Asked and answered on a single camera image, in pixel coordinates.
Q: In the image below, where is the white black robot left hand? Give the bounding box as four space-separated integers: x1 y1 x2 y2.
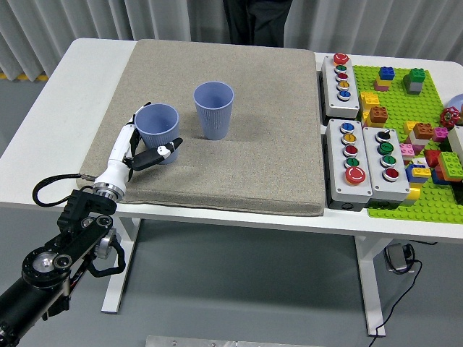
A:
94 102 184 189

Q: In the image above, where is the blue ribbed plastic cup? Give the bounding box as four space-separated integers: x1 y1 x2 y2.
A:
134 103 180 166
193 82 234 141

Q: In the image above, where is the grey-brown fabric mat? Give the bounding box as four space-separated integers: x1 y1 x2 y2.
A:
79 38 326 218

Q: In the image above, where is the white pleated curtain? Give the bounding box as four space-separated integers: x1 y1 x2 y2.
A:
0 0 463 82

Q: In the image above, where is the grey five-button control box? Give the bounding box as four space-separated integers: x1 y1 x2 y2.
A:
320 53 362 119
325 118 373 212

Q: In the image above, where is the grey four-button control box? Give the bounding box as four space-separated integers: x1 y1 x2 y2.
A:
362 126 412 210

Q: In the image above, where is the orange toy brick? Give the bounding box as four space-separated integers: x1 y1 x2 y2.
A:
412 122 435 140
368 106 389 127

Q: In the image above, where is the green studded baseplate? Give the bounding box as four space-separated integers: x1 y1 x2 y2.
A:
352 64 463 224

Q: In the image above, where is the grey power adapter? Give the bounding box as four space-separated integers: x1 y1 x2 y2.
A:
383 244 415 274

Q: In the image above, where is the white toy brick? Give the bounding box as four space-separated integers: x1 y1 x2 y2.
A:
408 132 430 147

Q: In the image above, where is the green toy brick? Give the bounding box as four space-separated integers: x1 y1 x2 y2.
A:
437 151 463 181
403 68 428 86

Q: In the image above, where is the red toy brick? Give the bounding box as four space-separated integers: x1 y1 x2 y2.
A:
423 149 443 167

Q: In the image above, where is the red valve wheel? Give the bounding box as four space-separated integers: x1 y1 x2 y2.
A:
440 107 461 128

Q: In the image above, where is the white block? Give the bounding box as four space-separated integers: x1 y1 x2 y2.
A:
447 125 463 163

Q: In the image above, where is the grey bowl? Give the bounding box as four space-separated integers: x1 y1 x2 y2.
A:
446 93 463 116

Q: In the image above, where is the black floor cable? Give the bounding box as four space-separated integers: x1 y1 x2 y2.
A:
372 245 423 339

